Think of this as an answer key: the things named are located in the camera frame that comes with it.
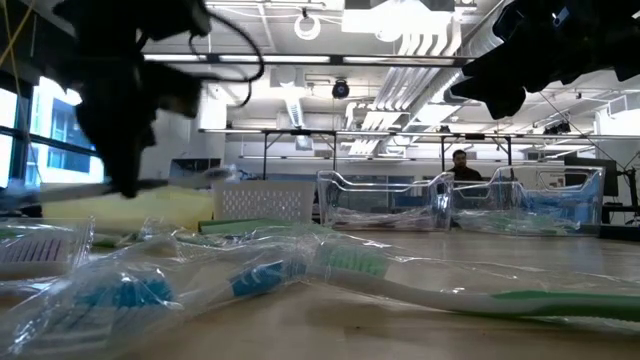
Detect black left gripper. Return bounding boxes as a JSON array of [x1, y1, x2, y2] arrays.
[[74, 58, 204, 199]]

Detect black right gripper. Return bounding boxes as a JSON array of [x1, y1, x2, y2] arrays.
[[449, 0, 576, 121]]

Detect green toothbrush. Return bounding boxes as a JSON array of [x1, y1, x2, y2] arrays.
[[457, 209, 581, 236], [149, 230, 221, 249], [92, 234, 151, 250], [302, 239, 640, 331]]

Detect blue toothbrush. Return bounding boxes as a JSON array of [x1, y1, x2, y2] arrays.
[[0, 234, 309, 360]]

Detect yellow plastic bin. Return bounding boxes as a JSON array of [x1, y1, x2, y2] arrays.
[[42, 184, 216, 231]]

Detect large window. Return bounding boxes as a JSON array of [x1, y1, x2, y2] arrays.
[[0, 74, 109, 185]]

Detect person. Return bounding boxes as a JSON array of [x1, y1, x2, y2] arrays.
[[446, 148, 484, 182]]

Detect fluorescent ceiling light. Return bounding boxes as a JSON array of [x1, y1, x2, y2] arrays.
[[143, 53, 209, 64], [218, 54, 332, 65], [342, 55, 466, 66]]

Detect clear plastic bin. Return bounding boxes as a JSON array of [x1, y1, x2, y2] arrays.
[[451, 164, 607, 236], [316, 169, 455, 232]]

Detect white perforated plastic basket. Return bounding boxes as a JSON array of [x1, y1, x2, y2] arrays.
[[213, 179, 318, 224]]

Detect white cable coil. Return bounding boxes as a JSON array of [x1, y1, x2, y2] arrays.
[[293, 12, 323, 42]]

